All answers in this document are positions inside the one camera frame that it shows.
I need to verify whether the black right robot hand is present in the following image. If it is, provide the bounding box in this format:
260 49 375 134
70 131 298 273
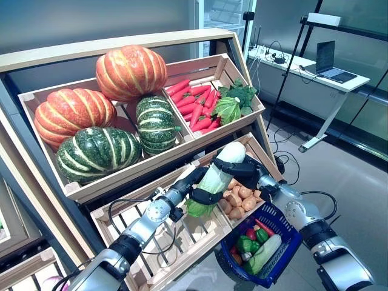
212 154 270 201

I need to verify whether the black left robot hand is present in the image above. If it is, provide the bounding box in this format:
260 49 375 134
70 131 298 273
171 166 224 210

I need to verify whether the napa cabbage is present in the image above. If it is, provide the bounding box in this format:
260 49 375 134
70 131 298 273
185 141 247 218
243 233 283 276

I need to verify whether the blue plastic shopping basket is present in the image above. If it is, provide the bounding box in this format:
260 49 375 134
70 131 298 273
214 201 303 289

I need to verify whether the black round stand base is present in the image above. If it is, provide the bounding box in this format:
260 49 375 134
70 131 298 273
272 155 287 176

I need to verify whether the large wooden crate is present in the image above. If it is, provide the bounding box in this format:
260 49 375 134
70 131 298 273
18 77 196 203

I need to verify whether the light green cabbage head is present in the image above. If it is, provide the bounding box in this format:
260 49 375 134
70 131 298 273
212 96 243 127

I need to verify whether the green striped pumpkin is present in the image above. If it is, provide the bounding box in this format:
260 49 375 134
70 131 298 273
56 126 143 184
135 95 182 157

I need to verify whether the small green toy lettuce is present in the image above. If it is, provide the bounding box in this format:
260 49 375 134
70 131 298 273
236 235 255 253

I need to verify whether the dark green leaf bunch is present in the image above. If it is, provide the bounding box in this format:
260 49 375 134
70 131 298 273
217 78 258 116

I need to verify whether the white desk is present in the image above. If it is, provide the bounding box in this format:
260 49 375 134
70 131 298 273
247 48 371 152

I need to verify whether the orange striped pumpkin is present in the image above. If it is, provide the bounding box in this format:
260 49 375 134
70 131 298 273
33 87 118 152
95 44 169 102

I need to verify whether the black antenna device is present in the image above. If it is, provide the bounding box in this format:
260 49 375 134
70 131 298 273
248 25 262 52

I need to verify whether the open grey laptop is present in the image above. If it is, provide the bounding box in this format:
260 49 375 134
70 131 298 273
315 40 359 84

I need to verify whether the wooden display stand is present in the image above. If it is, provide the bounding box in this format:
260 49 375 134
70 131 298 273
0 27 286 291

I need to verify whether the black sensor on pole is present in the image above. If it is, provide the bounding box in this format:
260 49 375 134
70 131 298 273
242 11 255 54

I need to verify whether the white glass door fridge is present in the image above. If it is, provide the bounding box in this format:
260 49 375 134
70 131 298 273
193 0 258 58

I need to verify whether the black metal shelf rack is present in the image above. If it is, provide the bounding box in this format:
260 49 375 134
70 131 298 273
265 0 388 152

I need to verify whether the purple white turnip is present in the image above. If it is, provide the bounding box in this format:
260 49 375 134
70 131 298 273
42 268 66 284

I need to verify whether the long white box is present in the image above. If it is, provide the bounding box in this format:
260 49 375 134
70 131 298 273
307 12 342 27

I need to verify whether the black floor cable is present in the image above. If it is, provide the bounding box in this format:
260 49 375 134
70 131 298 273
266 121 310 186

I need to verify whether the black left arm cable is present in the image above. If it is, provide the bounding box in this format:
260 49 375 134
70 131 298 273
107 195 178 257

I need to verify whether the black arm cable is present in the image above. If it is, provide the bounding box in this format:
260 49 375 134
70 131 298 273
298 190 338 227
107 195 178 257

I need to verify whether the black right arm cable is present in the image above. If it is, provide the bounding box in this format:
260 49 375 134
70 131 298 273
298 190 338 227

